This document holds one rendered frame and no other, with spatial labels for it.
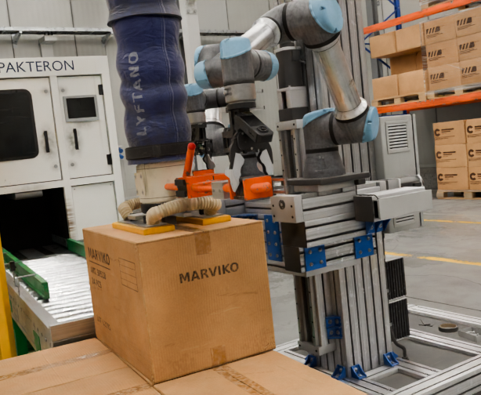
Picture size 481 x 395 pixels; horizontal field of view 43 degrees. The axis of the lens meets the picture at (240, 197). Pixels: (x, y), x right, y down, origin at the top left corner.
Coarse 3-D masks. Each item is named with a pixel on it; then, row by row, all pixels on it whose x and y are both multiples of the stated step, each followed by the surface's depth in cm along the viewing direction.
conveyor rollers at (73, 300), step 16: (48, 256) 436; (64, 256) 431; (80, 256) 426; (48, 272) 373; (64, 272) 369; (80, 272) 364; (64, 288) 316; (80, 288) 312; (48, 304) 286; (64, 304) 281; (80, 304) 276; (64, 320) 254
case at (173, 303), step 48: (96, 240) 205; (144, 240) 171; (192, 240) 176; (240, 240) 183; (96, 288) 214; (144, 288) 169; (192, 288) 176; (240, 288) 184; (96, 336) 223; (144, 336) 173; (192, 336) 176; (240, 336) 184
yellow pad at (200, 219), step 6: (192, 216) 200; (198, 216) 196; (204, 216) 193; (210, 216) 193; (216, 216) 194; (222, 216) 193; (228, 216) 194; (186, 222) 201; (192, 222) 197; (198, 222) 192; (204, 222) 190; (210, 222) 191; (216, 222) 192; (222, 222) 193
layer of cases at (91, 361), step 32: (64, 352) 210; (96, 352) 206; (0, 384) 185; (32, 384) 182; (64, 384) 179; (96, 384) 176; (128, 384) 174; (160, 384) 171; (192, 384) 168; (224, 384) 166; (256, 384) 164; (288, 384) 161; (320, 384) 159
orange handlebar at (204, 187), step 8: (216, 176) 214; (224, 176) 215; (168, 184) 190; (192, 184) 174; (200, 184) 169; (208, 184) 164; (256, 184) 143; (264, 184) 143; (200, 192) 169; (208, 192) 167; (256, 192) 143
